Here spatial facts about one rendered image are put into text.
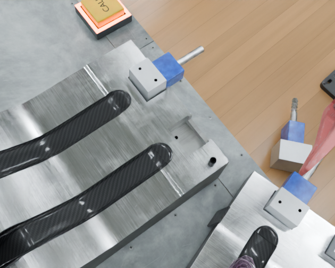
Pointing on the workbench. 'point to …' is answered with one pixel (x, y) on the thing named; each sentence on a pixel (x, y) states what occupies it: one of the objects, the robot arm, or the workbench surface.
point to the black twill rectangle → (218, 216)
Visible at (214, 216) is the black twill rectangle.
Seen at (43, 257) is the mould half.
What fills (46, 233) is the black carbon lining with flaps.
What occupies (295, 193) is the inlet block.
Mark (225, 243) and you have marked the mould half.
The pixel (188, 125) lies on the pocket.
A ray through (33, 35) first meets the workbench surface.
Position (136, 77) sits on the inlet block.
